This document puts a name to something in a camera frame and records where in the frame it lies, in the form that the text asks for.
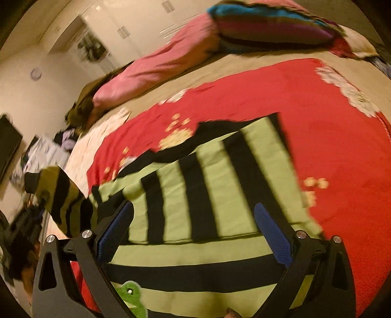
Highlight white wardrobe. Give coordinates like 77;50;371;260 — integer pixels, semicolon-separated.
81;0;220;62

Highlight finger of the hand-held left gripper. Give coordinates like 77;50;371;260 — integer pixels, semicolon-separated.
26;196;48;221

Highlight blue patterned cloth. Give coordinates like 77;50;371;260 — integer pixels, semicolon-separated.
369;56;391;80

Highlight white pillow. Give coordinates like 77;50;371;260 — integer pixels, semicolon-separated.
337;25;379;58

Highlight pink duvet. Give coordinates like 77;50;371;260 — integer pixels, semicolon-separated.
92;14;222;114

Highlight green black striped sweater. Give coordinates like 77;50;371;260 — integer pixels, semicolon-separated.
24;112;324;318

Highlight hanging dark clothes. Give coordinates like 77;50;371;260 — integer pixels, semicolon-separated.
76;32;108;62

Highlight multicolour striped pillow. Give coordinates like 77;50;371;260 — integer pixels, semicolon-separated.
207;0;343;56

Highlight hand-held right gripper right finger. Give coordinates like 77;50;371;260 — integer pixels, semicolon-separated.
253;203;356;318

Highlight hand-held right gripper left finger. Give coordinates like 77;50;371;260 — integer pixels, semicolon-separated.
32;200;135;318

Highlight bed with beige sheet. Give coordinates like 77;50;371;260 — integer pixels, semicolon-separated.
64;37;391;196

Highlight brown blanket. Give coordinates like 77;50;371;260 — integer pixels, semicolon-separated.
65;59;135;129

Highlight pile of clothes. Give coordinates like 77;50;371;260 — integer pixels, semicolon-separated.
53;128;80;151

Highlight white drawer unit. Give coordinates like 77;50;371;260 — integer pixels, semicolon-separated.
12;136;72;196

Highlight dark flat screen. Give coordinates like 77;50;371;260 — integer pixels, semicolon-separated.
0;114;23;181

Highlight red floral blanket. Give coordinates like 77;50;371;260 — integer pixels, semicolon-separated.
70;58;391;318

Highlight red lace cloth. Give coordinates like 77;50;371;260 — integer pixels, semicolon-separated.
329;36;356;59

